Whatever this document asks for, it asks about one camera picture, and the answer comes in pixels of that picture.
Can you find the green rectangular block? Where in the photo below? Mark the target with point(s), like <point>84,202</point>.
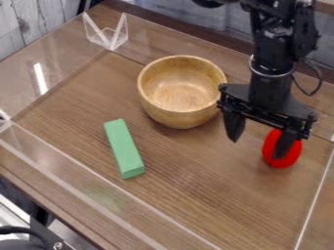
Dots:
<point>125,149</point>

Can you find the red plush fruit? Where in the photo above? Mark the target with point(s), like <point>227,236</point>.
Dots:
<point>278,155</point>

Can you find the wooden bowl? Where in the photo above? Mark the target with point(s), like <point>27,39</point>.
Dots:
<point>178,90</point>

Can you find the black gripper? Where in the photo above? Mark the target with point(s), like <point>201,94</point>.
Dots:
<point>293,117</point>

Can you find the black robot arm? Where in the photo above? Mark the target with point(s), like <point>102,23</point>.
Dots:
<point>285,36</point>

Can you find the clear acrylic tray wall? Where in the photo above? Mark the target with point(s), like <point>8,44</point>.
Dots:
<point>207,195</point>

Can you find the clear acrylic corner bracket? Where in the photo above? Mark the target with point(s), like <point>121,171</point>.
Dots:
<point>107,37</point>

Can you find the black table clamp mount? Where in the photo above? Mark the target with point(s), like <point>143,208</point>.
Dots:
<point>30,235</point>

